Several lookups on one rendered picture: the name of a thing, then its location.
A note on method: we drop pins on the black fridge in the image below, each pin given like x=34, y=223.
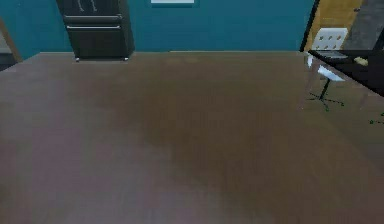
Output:
x=98, y=36

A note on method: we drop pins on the grey laptop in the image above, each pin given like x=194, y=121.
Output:
x=333, y=54

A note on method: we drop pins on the white swivel chair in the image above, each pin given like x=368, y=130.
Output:
x=328, y=43

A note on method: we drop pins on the pale yellow food piece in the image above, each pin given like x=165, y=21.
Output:
x=361, y=61

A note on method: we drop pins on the black table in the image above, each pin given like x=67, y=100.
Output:
x=366, y=70

